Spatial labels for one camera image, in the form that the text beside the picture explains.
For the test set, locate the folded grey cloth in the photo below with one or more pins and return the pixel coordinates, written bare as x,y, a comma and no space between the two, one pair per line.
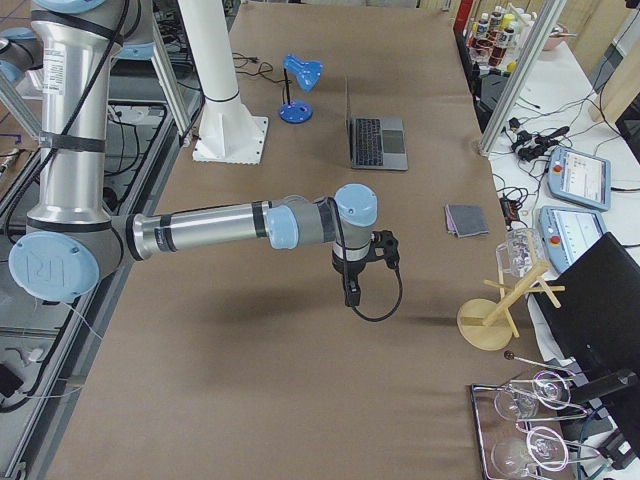
465,220

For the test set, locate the wooden mug tree stand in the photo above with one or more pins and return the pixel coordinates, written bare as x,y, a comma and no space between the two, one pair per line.
488,325

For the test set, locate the black monitor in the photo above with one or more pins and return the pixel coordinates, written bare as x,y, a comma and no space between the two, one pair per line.
598,321

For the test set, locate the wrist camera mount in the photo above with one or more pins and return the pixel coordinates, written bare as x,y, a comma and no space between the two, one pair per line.
385,247

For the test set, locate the glass mug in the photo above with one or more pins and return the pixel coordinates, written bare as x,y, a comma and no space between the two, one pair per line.
520,252

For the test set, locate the near teach pendant tablet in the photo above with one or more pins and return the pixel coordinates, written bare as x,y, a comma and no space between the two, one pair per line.
568,233

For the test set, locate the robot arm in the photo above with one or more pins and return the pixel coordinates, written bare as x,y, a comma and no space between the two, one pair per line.
21,51
71,242

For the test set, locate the teach pendant tablet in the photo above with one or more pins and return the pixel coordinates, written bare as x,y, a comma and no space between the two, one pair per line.
568,233
580,178

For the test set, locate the blue desk lamp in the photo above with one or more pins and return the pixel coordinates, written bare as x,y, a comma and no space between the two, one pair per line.
307,75

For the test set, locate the far teach pendant tablet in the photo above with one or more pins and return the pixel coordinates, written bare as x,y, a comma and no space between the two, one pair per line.
580,178

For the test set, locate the aluminium frame post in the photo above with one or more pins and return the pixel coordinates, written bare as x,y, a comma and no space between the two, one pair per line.
537,38

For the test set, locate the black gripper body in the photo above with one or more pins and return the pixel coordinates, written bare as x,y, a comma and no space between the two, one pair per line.
348,270

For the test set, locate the wine glass rack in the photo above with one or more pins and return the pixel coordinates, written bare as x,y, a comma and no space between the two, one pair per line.
518,426

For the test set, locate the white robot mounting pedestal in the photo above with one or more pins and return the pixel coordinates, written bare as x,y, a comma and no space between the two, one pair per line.
228,132

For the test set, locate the grey laptop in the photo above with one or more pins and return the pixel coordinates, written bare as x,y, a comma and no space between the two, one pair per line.
375,143

